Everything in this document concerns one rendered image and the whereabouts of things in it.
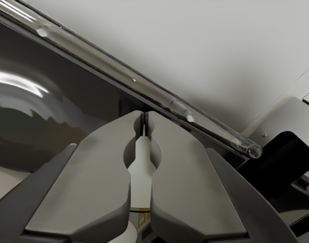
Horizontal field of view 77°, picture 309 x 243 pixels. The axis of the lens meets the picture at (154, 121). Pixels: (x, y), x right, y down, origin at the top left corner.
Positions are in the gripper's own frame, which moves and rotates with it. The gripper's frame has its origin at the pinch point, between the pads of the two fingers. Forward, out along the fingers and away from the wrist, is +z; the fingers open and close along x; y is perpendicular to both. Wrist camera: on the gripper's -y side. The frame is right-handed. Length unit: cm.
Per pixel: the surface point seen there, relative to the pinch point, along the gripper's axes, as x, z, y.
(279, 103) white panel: 14.9, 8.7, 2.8
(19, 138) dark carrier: -9.6, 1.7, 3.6
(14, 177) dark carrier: -11.2, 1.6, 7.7
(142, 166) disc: 0.0, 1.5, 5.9
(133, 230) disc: -0.8, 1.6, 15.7
